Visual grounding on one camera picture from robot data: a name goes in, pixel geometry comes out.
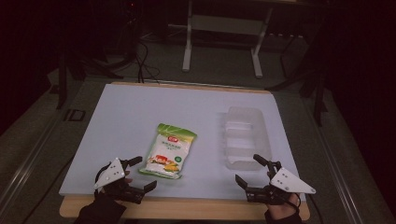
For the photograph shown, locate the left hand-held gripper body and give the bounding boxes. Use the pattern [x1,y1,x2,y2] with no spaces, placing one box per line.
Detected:
[93,157,146,205]

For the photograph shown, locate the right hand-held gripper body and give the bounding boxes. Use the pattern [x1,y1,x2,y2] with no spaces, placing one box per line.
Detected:
[246,161,317,205]

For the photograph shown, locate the clear plastic tray container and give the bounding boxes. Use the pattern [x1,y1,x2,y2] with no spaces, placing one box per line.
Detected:
[221,105,273,172]

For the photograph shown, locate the green and white snack packet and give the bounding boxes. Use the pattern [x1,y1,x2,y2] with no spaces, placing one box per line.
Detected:
[138,122,198,180]

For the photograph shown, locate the person's left hand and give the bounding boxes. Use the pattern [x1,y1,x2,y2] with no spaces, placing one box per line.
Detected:
[102,177,134,206]

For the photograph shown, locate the person's right hand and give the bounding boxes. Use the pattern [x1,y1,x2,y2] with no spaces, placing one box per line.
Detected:
[266,192,302,220]

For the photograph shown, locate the white table mat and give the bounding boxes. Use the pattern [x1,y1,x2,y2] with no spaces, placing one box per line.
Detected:
[58,82,308,202]

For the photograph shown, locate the black metal stand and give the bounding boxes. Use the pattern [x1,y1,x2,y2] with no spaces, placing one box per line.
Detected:
[312,73,329,128]

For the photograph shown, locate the grey metal floor rail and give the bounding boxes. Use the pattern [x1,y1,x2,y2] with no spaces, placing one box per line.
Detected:
[306,102,365,224]
[0,116,64,213]

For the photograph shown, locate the black floor bracket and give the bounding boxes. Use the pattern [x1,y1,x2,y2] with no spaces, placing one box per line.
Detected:
[63,108,87,122]

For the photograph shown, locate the black cables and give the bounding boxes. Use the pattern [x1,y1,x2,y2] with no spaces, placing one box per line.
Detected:
[133,38,162,85]

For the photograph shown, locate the white metal stand frame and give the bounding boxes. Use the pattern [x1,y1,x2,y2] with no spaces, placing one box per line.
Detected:
[181,0,276,79]

